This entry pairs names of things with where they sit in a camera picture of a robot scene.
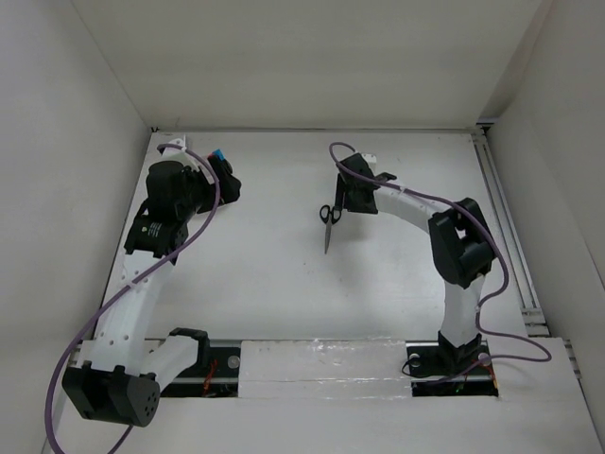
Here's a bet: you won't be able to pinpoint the blue cap black marker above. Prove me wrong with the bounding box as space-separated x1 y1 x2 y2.
213 149 226 161

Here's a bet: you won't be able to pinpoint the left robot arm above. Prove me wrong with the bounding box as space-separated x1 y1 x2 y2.
61 150 241 427

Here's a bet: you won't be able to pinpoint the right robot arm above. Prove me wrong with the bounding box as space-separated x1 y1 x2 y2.
335 153 495 378

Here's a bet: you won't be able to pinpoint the black handled scissors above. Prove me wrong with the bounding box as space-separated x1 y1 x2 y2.
320 204 341 253

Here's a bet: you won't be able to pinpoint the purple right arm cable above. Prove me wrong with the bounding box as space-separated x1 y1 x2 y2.
328 141 554 384

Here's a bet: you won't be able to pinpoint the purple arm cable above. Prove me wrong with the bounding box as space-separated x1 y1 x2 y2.
44 144 222 454
328 141 554 384

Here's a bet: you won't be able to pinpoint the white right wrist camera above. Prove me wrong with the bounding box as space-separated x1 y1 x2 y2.
361 153 377 169

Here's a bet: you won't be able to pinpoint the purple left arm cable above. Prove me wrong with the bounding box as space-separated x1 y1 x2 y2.
44 144 222 454

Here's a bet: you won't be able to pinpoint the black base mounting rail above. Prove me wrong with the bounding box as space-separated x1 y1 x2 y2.
70 336 502 398

